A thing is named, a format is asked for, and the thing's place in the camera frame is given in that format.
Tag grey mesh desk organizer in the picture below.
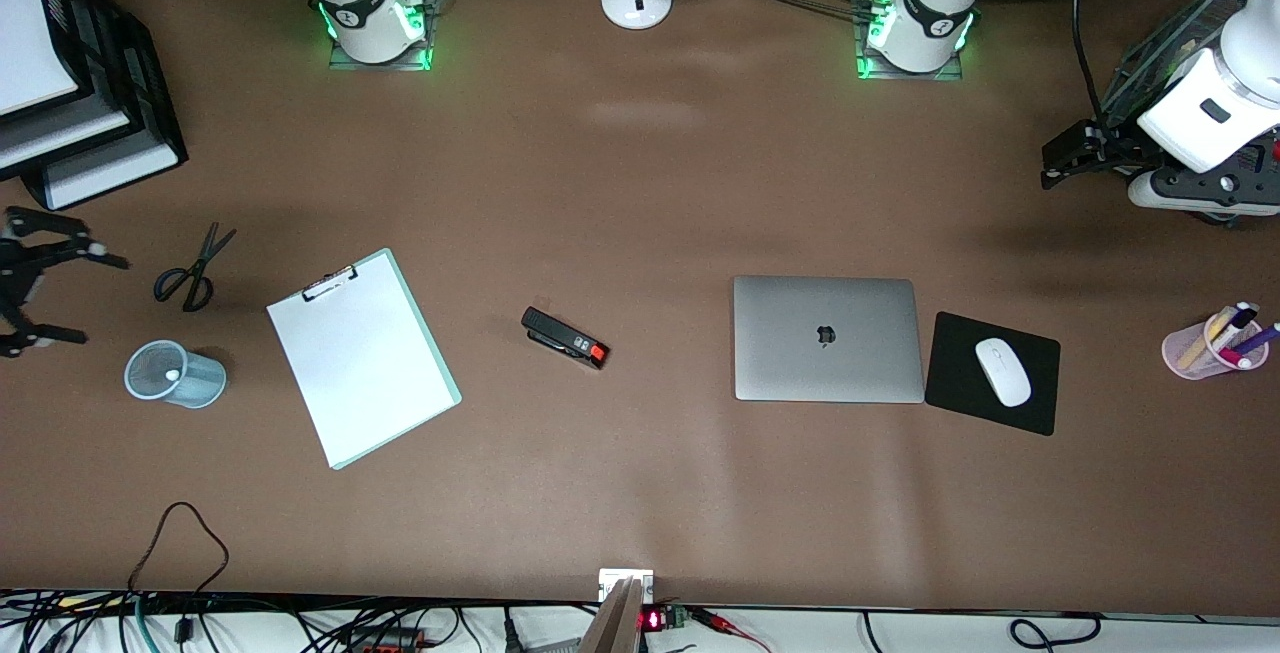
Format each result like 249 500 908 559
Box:
1100 0 1280 226

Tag white marker black cap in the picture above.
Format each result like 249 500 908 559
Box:
1212 301 1261 354

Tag mint green clipboard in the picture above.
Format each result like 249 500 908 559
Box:
265 247 463 472

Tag pink translucent pen cup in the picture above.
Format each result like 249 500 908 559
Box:
1161 311 1271 381

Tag purple marker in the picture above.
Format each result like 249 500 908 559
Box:
1235 321 1280 368

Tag black stacked paper tray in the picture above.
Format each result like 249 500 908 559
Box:
0 0 190 213

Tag black stapler red tip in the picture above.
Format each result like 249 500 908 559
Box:
520 306 611 371

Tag silver laptop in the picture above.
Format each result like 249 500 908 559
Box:
732 275 926 404

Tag power strip orange switches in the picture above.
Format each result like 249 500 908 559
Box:
345 628 431 653

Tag blue mesh pen cup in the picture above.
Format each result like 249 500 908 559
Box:
124 339 228 410

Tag red wire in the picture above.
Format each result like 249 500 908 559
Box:
690 608 773 653

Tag black coiled cable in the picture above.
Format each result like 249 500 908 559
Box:
1008 613 1103 650

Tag black scissors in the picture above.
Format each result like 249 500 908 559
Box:
153 222 239 314

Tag thin black looped cable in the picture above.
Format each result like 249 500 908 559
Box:
128 501 231 596

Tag wooden camera mount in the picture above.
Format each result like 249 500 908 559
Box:
578 576 644 653

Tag small white box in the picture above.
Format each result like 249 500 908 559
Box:
598 569 655 602

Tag black mouse pad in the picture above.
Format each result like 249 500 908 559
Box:
924 311 1062 437

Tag white computer mouse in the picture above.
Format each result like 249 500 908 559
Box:
975 337 1033 408

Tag yellow marker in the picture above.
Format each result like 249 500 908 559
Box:
1178 316 1229 371

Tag white paper sheet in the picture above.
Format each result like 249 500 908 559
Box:
266 255 453 467

